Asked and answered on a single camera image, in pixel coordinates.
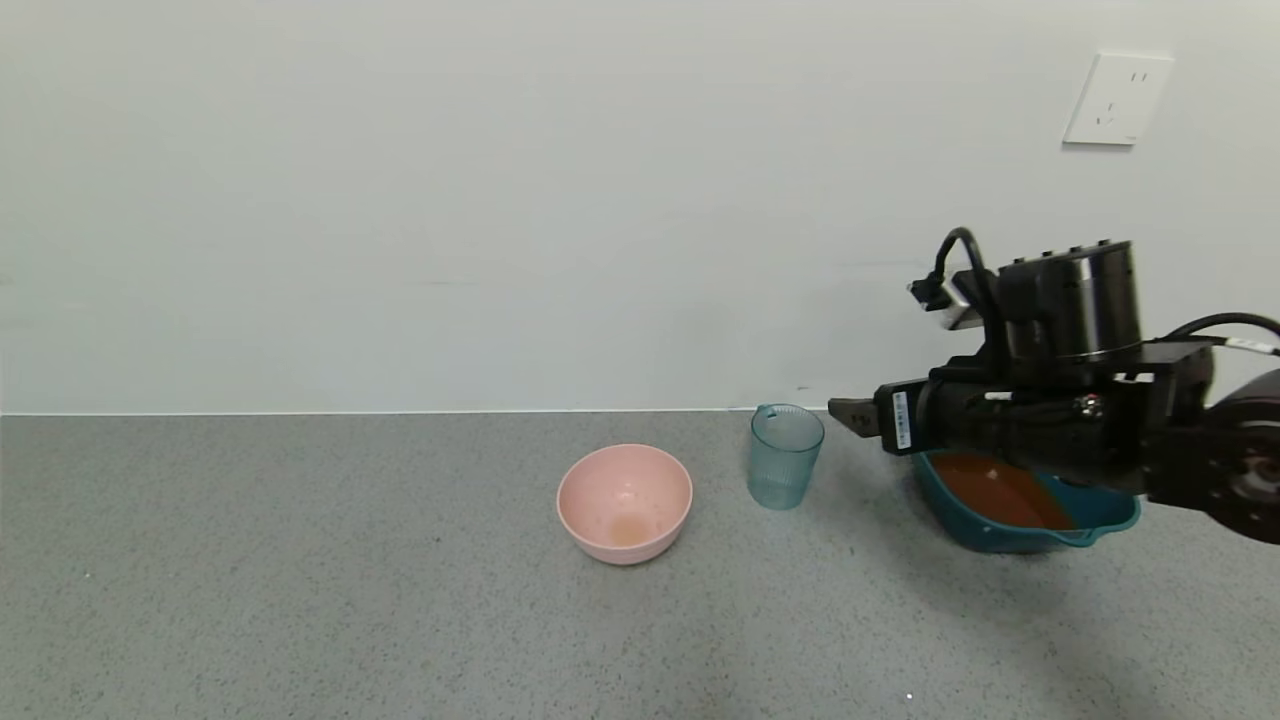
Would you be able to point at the white wall socket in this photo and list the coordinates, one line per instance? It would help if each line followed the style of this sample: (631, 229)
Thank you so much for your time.
(1118, 98)

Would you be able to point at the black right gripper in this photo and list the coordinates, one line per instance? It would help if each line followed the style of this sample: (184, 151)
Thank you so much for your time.
(899, 419)

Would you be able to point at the teal plastic tray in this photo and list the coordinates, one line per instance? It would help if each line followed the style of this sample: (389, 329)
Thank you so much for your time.
(1000, 530)

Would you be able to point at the pink plastic bowl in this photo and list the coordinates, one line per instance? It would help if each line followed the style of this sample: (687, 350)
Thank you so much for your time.
(625, 500)

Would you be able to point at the transparent ribbed blue cup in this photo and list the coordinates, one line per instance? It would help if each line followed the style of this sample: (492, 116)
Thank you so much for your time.
(785, 460)

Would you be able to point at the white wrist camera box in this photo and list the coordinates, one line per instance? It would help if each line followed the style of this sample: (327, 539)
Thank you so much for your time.
(955, 308)

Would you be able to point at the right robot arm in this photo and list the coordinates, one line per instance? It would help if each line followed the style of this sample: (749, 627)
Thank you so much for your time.
(1240, 470)

